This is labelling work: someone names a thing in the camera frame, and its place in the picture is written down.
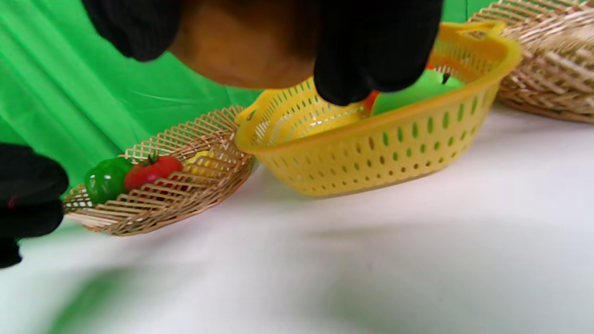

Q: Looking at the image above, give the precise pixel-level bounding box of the person's right hand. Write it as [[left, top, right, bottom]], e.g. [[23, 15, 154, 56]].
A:
[[0, 0, 444, 270]]

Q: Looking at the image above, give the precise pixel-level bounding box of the orange fruit object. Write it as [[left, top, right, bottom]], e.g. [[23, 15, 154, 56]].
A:
[[362, 63, 437, 114]]

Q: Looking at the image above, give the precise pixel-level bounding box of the green apple object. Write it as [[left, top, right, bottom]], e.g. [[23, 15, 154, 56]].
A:
[[369, 70, 465, 116]]

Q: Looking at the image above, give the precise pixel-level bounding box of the yellow plastic basket container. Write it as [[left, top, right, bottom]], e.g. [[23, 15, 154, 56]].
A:
[[234, 21, 523, 198]]

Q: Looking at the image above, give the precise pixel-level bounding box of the brown potato object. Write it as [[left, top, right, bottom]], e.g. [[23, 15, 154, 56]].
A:
[[169, 0, 325, 90]]

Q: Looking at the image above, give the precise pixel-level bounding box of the round wicker basket container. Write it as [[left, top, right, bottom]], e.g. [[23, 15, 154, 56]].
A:
[[469, 0, 594, 123]]

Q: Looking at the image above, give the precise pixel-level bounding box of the small yellow pepper object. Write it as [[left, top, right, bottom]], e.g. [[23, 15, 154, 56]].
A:
[[186, 149, 216, 174]]

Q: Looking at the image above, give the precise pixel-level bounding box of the oval wicker basket container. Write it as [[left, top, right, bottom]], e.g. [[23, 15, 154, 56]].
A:
[[63, 106, 256, 237]]

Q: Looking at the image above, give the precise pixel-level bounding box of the red tomato object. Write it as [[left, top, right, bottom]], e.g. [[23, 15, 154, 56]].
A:
[[123, 153, 184, 193]]

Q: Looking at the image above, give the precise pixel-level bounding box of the green bell pepper object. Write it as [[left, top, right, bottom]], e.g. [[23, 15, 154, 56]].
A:
[[84, 157, 135, 205]]

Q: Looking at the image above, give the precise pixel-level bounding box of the green background cloth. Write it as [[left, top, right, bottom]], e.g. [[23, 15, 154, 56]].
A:
[[0, 0, 495, 242]]

